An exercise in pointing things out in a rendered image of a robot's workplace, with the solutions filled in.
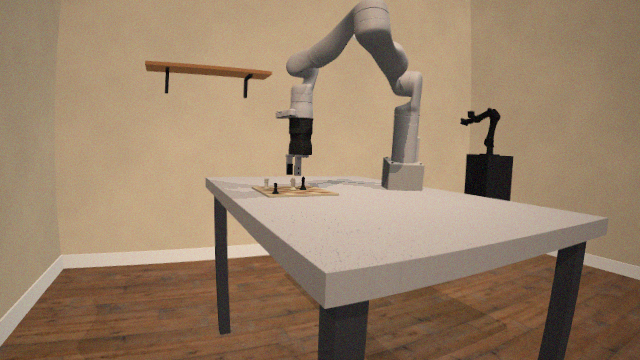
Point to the brown and cream chessboard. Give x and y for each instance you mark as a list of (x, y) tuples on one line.
[(284, 191)]

